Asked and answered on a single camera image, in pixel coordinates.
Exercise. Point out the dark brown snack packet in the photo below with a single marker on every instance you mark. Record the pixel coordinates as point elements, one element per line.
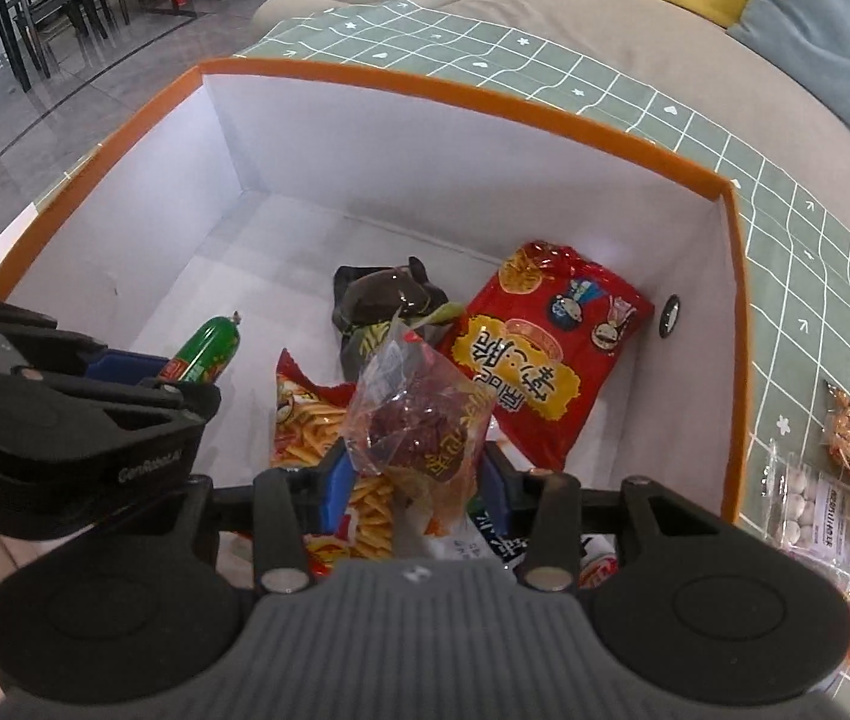
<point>387,292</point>

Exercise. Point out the green checked tablecloth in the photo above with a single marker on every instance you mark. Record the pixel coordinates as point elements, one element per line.
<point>792,240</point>

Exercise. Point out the clear red jerky packet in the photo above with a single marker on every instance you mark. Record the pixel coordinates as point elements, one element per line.
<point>410,420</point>

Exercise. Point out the red cartoon snack bag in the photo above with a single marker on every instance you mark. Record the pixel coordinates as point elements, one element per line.
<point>545,360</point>

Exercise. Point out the beige sofa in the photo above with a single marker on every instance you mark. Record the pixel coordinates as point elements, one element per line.
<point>620,37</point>

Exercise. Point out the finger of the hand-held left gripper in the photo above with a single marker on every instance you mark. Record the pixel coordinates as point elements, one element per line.
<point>170,401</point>
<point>125,367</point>

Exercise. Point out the light blue pillow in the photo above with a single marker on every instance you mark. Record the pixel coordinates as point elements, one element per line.
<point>844,30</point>

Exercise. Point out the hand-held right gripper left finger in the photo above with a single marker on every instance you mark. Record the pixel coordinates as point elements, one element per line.
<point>336,481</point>

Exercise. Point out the red fries snack bag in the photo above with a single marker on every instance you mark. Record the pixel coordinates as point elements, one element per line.
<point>312,427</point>

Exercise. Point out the green sausage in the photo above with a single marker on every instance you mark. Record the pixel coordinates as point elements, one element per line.
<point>207,345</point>

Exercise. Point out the orange cardboard box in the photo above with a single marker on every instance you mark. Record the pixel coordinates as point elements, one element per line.
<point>395,165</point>

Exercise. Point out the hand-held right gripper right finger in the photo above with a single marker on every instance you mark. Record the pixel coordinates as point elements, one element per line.
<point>498,481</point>

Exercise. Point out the clear white candy packet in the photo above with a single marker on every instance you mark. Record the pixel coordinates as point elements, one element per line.
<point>807,495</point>

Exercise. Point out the white snack packet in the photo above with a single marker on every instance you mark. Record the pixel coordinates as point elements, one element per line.
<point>462,536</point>

